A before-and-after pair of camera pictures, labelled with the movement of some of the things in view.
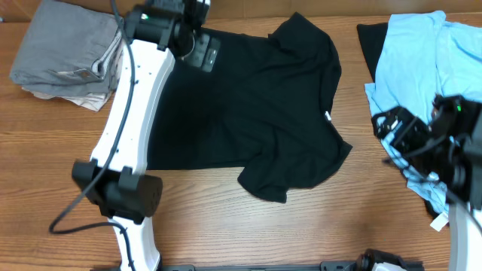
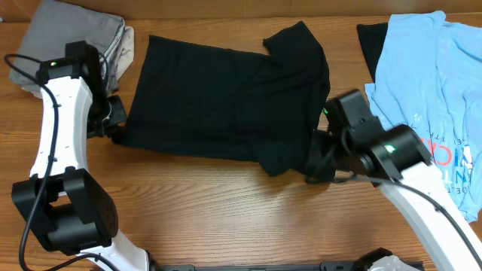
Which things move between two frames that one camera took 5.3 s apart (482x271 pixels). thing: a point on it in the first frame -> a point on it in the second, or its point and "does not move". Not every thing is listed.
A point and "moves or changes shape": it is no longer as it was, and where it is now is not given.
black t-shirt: x=265 y=111 moves or changes shape
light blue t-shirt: x=422 y=56 does not move
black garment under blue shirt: x=371 y=36 does not move
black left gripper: x=196 y=58 -> x=120 y=117
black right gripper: x=410 y=127 -> x=317 y=159
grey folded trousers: x=68 y=51 does not move
